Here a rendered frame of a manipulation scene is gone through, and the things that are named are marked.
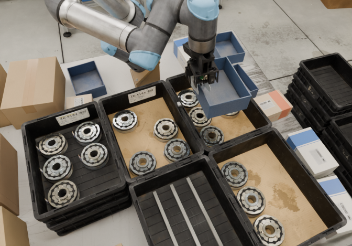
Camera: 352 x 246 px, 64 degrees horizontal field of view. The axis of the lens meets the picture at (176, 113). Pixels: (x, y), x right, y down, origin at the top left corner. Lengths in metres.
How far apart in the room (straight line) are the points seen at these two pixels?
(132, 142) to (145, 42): 0.54
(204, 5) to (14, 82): 1.05
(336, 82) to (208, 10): 1.54
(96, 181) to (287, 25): 2.71
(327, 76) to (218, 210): 1.36
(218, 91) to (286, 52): 2.02
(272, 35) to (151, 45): 2.50
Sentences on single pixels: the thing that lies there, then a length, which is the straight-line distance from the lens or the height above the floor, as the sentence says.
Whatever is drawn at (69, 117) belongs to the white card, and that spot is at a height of 0.90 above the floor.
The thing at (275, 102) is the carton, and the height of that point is 0.77.
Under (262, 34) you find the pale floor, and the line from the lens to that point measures 3.13.
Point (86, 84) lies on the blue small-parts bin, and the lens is 1.59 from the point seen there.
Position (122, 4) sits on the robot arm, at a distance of 1.24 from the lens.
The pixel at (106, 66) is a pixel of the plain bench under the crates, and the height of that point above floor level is 0.70.
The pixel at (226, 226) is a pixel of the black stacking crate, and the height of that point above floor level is 0.83.
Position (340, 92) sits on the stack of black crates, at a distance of 2.08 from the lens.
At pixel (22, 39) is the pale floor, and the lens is 3.26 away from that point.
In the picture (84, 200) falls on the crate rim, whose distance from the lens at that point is 1.00.
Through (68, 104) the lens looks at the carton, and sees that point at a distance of 1.43.
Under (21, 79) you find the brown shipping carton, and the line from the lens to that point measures 1.51.
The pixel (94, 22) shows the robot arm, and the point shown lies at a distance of 0.86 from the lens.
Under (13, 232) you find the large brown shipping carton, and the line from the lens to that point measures 1.16.
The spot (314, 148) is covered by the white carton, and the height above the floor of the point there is 0.79.
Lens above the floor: 1.84
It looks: 54 degrees down
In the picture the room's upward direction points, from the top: 2 degrees clockwise
